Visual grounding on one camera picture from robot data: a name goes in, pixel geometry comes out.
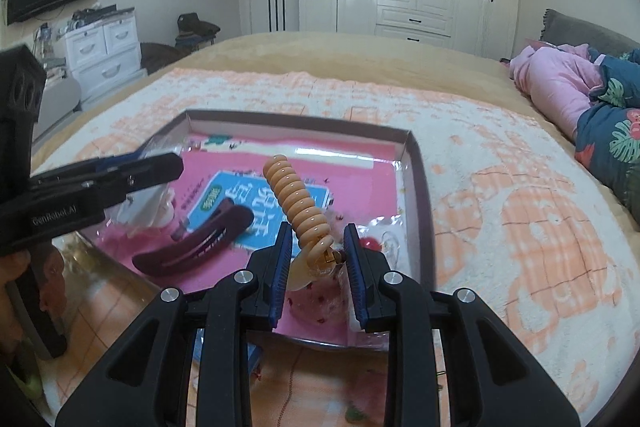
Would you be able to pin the brown cardboard box tray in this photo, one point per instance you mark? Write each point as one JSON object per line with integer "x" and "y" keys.
{"x": 415, "y": 207}

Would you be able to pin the blue floral quilt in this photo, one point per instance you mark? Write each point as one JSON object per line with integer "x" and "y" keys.
{"x": 615, "y": 142}

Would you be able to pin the black set-top box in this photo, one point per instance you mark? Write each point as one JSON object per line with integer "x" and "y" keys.
{"x": 107, "y": 12}

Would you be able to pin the person's left hand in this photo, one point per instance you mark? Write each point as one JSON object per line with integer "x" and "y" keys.
{"x": 15, "y": 267}

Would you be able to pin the grey quilted headboard cushion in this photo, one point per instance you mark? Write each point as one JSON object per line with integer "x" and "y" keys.
{"x": 580, "y": 32}

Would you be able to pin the maroon hair clip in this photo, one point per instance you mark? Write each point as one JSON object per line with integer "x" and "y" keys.
{"x": 195, "y": 239}

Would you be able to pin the clear plastic bag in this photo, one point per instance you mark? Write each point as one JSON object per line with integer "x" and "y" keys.
{"x": 390, "y": 237}

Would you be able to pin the pink book with blue label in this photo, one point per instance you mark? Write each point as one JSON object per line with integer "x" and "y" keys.
{"x": 350, "y": 179}

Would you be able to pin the pink quilt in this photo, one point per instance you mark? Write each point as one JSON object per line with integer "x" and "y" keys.
{"x": 555, "y": 82}

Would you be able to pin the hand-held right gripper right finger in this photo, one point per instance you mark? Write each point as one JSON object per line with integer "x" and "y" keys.
{"x": 352, "y": 267}

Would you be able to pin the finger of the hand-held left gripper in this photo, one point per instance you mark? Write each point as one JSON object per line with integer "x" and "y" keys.
{"x": 120, "y": 161}
{"x": 150, "y": 169}

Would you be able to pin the white drawer cabinet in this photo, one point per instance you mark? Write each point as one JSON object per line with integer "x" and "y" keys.
{"x": 105, "y": 57}

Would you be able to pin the dark bag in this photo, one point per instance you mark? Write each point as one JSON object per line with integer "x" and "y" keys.
{"x": 160, "y": 57}

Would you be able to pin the peach patterned blanket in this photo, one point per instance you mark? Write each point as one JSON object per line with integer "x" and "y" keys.
{"x": 500, "y": 207}

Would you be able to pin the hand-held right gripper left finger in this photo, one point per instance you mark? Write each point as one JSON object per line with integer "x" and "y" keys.
{"x": 282, "y": 267}

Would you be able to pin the white earring card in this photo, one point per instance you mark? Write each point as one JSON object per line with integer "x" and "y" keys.
{"x": 150, "y": 212}

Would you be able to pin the beige spiral hair clip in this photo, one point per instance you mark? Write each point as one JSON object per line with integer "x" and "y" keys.
{"x": 295, "y": 202}

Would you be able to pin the small blue box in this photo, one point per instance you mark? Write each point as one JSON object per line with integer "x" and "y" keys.
{"x": 256, "y": 357}

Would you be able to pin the dotted sheer scrunchie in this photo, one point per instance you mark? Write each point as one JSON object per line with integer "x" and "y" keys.
{"x": 325, "y": 302}

